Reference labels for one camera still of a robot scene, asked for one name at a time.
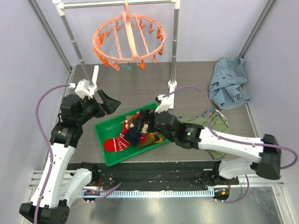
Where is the pink round clip hanger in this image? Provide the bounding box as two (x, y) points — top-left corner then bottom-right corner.
(93, 0), (166, 71)

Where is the green plastic tray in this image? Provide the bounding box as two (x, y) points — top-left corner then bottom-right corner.
(94, 102), (169, 166)

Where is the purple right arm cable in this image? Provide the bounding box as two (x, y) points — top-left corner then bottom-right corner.
(167, 86), (299, 204)

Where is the red christmas sock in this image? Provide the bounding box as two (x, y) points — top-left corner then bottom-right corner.
(104, 120), (130, 153)
(140, 122), (149, 143)

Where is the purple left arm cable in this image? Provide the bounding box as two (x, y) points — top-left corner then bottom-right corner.
(34, 84), (122, 224)

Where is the teal clothes clip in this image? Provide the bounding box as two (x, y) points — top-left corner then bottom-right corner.
(123, 64), (132, 71)

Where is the light blue denim shirt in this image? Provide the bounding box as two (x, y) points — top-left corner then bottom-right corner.
(209, 57), (250, 111)

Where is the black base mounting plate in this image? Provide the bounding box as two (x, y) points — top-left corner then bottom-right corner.
(67, 161), (239, 191)

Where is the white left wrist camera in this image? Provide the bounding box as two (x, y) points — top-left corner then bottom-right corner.
(69, 79), (98, 99)

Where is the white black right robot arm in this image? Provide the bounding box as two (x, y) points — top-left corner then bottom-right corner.
(133, 110), (281, 184)

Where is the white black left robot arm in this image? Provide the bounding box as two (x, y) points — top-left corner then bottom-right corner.
(19, 90), (121, 224)

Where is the white metal clothes rack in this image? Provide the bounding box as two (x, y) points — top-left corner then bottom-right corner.
(52, 0), (181, 109)

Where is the olive green t-shirt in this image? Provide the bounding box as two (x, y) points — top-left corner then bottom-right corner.
(178, 108), (231, 160)

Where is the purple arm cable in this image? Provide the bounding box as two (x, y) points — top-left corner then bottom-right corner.
(34, 84), (122, 224)
(167, 86), (299, 204)

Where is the navy blue sock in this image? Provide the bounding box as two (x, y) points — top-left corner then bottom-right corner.
(130, 111), (147, 132)
(124, 127), (141, 147)

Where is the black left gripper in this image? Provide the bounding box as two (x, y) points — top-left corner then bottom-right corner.
(76, 90), (120, 125)

